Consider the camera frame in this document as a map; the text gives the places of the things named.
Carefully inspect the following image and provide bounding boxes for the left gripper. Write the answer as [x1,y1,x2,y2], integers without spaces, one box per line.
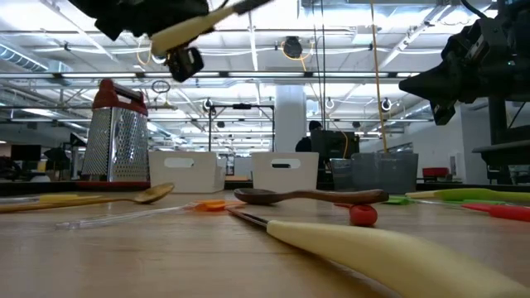
[68,0,210,83]

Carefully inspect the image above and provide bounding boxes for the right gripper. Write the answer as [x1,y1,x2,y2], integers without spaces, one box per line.
[398,16,530,127]

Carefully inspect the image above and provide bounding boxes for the green silicone spoon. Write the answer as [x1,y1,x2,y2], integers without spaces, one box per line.
[432,188,530,204]

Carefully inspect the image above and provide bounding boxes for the green spatula clear handle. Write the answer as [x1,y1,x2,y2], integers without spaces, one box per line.
[382,195,507,207]

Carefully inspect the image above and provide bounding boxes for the red spatula clear handle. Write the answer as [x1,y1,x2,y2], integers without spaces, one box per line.
[460,202,530,223]

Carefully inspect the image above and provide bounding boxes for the red silicone spoon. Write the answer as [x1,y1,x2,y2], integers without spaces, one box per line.
[334,202,379,228]

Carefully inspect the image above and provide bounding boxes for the orange spatula clear handle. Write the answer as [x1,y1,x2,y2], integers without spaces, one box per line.
[55,199,246,231]

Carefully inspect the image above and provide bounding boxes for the dark wooden spoon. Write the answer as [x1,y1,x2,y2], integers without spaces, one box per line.
[234,188,390,206]

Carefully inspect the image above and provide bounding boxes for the red background object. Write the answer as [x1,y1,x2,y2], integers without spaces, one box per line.
[422,166,451,180]

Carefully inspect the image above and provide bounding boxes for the black desk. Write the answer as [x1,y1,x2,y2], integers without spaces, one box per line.
[471,139,530,185]

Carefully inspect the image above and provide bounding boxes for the grey plastic bin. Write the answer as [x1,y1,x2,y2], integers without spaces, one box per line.
[330,151,419,195]

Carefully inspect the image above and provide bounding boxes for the black background monitor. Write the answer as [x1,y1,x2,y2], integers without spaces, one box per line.
[310,129,361,171]

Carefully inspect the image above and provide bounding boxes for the white plastic bin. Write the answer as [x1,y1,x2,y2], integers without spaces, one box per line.
[251,151,320,193]
[147,151,228,195]

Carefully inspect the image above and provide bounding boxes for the white pillar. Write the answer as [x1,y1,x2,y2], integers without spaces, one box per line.
[274,84,308,153]

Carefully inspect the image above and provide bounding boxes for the person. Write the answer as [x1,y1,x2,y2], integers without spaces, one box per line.
[294,120,325,153]

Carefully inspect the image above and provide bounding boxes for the black background stand frame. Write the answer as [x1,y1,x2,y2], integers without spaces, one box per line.
[207,103,276,152]

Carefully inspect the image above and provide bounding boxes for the steel box grater red handle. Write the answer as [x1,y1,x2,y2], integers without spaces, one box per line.
[76,78,152,191]

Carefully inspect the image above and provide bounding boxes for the black ceiling cable reel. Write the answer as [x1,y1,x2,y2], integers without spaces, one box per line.
[282,36,304,60]

